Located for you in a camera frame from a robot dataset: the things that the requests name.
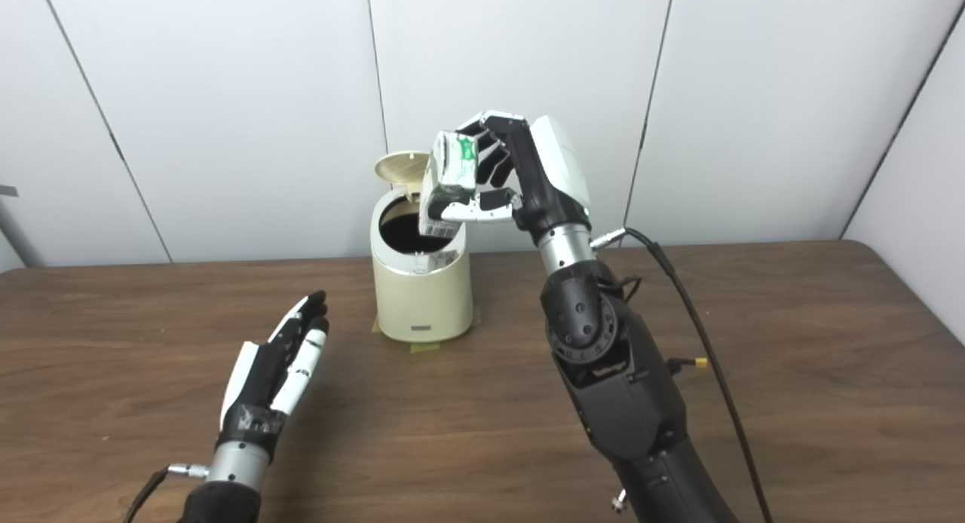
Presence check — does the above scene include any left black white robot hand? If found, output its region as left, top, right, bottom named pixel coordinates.
left=216, top=290, right=331, bottom=463

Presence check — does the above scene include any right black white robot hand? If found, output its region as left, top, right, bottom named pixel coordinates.
left=439, top=110, right=593, bottom=245

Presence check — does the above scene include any white green milk carton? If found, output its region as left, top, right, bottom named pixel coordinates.
left=419, top=131, right=480, bottom=239

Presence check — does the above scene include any cream round bin lid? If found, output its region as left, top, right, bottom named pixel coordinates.
left=375, top=151, right=432, bottom=202

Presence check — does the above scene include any cream-colored round bin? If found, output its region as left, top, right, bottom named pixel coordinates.
left=369, top=188, right=474, bottom=344

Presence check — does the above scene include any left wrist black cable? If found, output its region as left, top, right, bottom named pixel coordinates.
left=123, top=463, right=210, bottom=523

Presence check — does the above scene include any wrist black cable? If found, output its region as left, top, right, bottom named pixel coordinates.
left=123, top=463, right=210, bottom=523
left=592, top=227, right=774, bottom=523

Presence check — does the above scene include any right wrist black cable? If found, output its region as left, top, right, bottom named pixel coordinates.
left=592, top=227, right=774, bottom=523

